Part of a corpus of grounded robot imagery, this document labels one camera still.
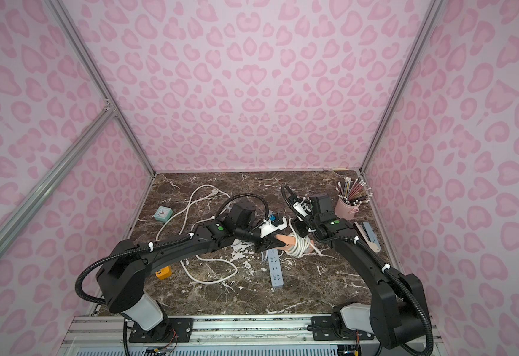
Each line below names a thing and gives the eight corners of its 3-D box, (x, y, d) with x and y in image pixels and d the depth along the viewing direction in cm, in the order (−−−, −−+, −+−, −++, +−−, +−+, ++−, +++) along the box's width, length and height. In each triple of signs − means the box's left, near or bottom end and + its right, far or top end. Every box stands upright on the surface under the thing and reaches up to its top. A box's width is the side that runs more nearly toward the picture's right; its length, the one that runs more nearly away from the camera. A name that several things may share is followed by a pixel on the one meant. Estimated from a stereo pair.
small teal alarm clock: (153, 219, 104) (151, 216, 102) (162, 208, 108) (160, 205, 106) (166, 223, 102) (164, 220, 100) (174, 211, 106) (173, 208, 105)
